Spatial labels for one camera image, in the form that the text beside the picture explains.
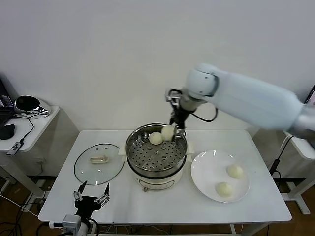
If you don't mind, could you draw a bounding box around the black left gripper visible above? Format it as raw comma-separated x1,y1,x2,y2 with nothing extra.
73,180,111,218

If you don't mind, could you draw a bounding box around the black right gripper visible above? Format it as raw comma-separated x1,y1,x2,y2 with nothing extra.
169,105,190,141

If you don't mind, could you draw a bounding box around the white steamed baozi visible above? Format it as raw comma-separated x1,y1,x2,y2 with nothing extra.
226,164,246,179
149,132,164,146
161,125,176,141
215,181,234,198

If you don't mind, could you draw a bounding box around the black computer mouse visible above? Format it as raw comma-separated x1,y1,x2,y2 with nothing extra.
0,124,16,140

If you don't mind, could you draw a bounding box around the stainless steel steamer basket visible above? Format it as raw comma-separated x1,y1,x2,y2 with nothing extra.
118,122,195,177

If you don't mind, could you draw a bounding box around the round glass pot lid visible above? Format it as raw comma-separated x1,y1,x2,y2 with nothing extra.
73,144,125,186

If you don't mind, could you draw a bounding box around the round white plate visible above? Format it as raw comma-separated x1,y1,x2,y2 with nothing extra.
190,150,251,204

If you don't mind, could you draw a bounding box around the cream electric cooker pot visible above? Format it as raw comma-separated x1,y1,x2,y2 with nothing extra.
119,147,193,193

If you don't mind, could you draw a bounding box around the white side desk with chrome device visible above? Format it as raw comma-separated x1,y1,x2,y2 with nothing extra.
0,105,81,200

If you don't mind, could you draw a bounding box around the small grey usb hub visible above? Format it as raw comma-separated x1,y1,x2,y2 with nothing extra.
6,142,25,156

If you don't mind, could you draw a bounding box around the shiny chrome rounded device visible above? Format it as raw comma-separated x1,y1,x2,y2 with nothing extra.
14,95,52,119

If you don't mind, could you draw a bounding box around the black laptop with dark screen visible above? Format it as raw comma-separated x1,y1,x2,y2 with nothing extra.
0,77,15,127

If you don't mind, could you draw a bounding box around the grey laptop with pink screen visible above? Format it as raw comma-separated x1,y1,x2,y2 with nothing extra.
305,85,315,105

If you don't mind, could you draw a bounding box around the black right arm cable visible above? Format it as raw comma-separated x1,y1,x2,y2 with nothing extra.
194,107,219,123

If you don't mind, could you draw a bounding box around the white floor cable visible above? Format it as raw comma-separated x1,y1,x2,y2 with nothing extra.
0,195,40,217

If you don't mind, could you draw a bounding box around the thin black desk cable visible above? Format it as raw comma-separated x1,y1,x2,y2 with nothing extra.
11,114,35,146

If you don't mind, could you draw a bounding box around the black cable with adapter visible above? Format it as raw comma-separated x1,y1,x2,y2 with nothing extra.
269,136,293,180

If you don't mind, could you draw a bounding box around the white laptop cable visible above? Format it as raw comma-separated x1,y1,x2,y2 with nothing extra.
280,134,296,158

